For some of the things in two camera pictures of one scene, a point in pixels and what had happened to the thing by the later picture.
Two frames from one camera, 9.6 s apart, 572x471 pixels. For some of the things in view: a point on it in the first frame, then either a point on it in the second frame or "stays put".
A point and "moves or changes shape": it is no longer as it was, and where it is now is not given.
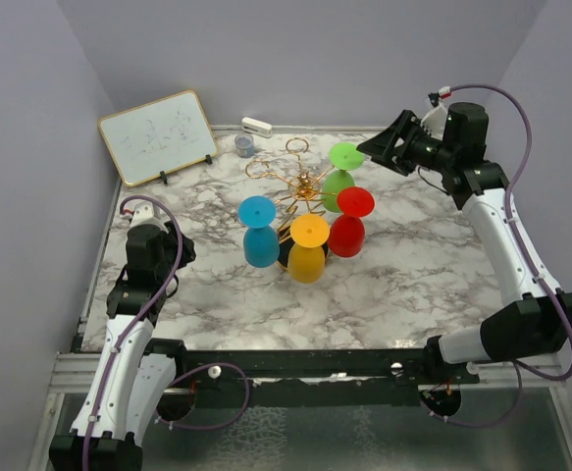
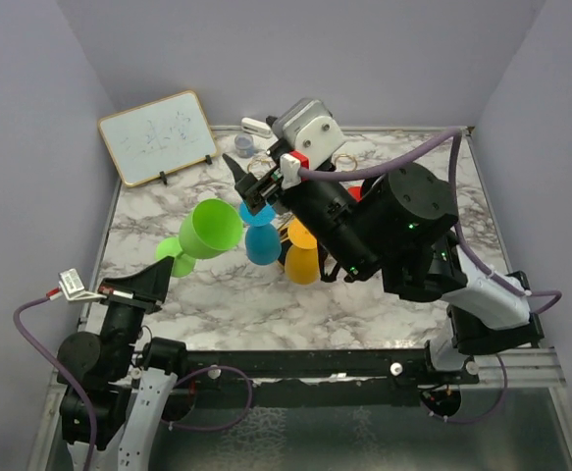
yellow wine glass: x=306 y=258 stays put
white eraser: x=256 y=127 stays put
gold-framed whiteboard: x=158 y=135 stays put
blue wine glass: x=261 y=242 stays put
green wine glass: x=343 y=156 moves or changes shape
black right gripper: x=385 y=145 -> x=256 y=194
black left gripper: x=172 y=236 -> x=152 y=281
